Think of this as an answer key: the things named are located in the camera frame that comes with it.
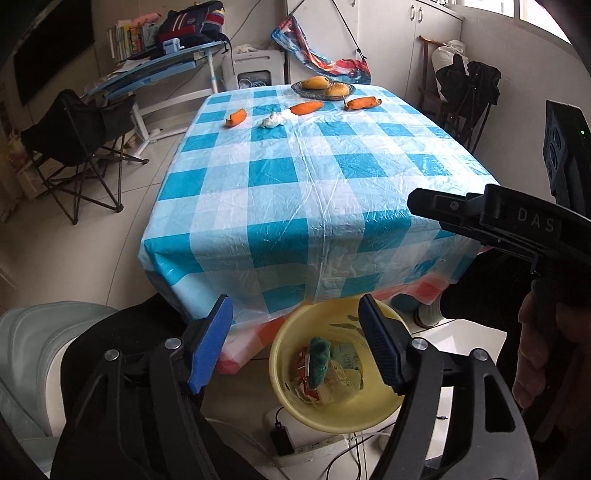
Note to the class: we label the blue pencil sharpener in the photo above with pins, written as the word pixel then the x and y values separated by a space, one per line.
pixel 171 46

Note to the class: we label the wooden chair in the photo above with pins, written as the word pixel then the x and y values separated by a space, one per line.
pixel 427 92

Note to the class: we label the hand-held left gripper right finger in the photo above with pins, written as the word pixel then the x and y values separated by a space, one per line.
pixel 383 346

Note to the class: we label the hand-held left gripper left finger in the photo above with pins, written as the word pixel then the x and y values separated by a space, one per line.
pixel 210 346

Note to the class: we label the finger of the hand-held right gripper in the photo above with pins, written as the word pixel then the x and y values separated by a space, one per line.
pixel 438 205

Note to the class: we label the white sack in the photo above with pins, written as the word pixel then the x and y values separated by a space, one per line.
pixel 450 48

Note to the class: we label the black power adapter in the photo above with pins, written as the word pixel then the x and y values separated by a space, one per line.
pixel 281 441

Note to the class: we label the dark striped backpack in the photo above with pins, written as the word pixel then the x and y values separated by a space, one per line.
pixel 189 23

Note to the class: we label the white sock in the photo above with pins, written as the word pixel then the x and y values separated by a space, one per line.
pixel 430 316

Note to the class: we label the pale blue sofa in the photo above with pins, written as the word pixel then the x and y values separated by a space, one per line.
pixel 27 341

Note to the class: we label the glass plate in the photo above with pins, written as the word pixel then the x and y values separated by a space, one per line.
pixel 300 92

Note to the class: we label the black television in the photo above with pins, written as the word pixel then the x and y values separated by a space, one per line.
pixel 51 60

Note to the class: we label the blue study desk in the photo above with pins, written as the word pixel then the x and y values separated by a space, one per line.
pixel 152 67

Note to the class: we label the person's right hand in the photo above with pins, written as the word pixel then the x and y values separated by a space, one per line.
pixel 535 350

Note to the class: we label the white tissue ball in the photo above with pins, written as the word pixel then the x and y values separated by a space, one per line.
pixel 276 120

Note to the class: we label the red snack wrapper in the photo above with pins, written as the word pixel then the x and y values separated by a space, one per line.
pixel 304 362

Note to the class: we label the row of books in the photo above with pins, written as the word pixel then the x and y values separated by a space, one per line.
pixel 127 39

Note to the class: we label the carrot piece with stem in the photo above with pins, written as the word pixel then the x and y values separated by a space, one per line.
pixel 364 103

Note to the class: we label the long carrot piece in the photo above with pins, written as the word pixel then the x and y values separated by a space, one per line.
pixel 305 108

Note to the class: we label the clear plastic bottle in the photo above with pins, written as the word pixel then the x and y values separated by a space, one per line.
pixel 344 390

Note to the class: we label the short carrot piece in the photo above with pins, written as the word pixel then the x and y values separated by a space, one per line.
pixel 236 117

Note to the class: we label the person's left leg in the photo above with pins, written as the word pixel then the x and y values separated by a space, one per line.
pixel 138 323

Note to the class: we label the black folding camping chair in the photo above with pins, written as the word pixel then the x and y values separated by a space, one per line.
pixel 69 124

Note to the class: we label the pink plush toy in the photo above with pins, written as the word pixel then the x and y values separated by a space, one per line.
pixel 147 17

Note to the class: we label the yellow plastic basin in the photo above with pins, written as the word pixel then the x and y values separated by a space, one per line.
pixel 295 415

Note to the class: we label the green sponge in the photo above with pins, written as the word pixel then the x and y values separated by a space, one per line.
pixel 318 364

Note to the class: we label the white storage cabinet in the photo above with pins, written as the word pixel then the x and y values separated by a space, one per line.
pixel 392 41

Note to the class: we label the blue checkered tablecloth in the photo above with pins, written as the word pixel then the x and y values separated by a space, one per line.
pixel 300 184

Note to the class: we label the papers on desk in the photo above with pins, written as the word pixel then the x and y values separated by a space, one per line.
pixel 122 74

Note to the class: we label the white power strip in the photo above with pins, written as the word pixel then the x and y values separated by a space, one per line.
pixel 318 450

